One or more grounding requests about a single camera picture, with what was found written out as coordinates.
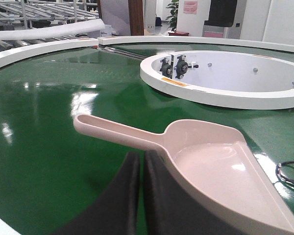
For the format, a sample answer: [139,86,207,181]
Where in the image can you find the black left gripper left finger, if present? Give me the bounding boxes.
[52,152,140,235]

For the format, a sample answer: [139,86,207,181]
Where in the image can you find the black cable bundle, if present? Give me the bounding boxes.
[274,160,294,191]

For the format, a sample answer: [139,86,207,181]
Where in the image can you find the red box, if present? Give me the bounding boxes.
[168,31,189,36]

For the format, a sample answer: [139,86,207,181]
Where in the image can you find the white outer guard rail right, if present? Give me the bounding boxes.
[98,35,294,52]

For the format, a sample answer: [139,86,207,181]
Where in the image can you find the black bearing block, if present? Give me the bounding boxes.
[174,55,199,79]
[160,58,173,78]

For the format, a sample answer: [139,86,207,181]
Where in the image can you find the white foam roll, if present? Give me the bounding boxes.
[0,19,105,40]

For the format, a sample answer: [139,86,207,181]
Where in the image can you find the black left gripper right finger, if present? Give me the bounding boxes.
[144,150,238,235]

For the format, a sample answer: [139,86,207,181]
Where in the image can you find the black machine with pink panel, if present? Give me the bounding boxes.
[203,0,237,38]

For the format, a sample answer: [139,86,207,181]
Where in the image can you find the white outer guard rail left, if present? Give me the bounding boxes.
[0,38,99,68]

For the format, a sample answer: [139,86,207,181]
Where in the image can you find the pink wall notice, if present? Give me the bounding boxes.
[183,0,198,15]

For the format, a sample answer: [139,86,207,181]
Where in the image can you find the white inner conveyor ring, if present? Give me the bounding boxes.
[139,50,294,110]

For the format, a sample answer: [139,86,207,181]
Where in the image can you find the left black bearing block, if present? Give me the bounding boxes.
[160,58,173,78]

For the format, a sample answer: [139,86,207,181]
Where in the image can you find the green potted plant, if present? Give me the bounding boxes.
[166,0,179,31]

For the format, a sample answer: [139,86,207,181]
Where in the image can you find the white guard rail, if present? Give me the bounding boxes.
[0,38,99,68]
[98,35,294,52]

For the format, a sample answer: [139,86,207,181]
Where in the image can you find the right black bearing block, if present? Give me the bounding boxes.
[174,55,199,79]

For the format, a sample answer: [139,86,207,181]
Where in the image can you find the metal roller conveyor rack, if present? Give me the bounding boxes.
[0,0,99,52]

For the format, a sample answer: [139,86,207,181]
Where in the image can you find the pink plastic dustpan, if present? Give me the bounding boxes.
[73,114,294,235]

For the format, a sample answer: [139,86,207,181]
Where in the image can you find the steel conveyor joint rollers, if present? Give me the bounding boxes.
[97,47,147,60]

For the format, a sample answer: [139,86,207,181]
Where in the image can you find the brown wooden pillar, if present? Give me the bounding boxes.
[128,0,144,36]

